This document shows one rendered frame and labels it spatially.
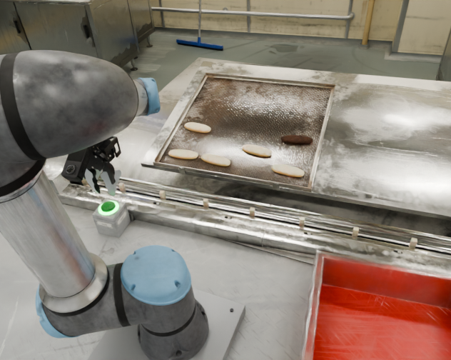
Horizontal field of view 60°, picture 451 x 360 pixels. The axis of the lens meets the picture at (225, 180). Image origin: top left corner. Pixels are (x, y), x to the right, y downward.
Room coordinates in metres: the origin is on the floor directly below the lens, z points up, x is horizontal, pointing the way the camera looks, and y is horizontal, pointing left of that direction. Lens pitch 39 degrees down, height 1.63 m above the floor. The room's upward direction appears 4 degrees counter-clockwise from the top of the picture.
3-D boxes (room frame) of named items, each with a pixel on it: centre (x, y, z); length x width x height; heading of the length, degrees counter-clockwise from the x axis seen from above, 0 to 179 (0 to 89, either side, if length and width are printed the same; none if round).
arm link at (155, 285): (0.46, 0.14, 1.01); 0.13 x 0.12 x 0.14; 97
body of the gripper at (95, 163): (0.84, 0.32, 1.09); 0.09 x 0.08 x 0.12; 159
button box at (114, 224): (0.82, 0.33, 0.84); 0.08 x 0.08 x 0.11; 69
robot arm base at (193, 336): (0.46, 0.13, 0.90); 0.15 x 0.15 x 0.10
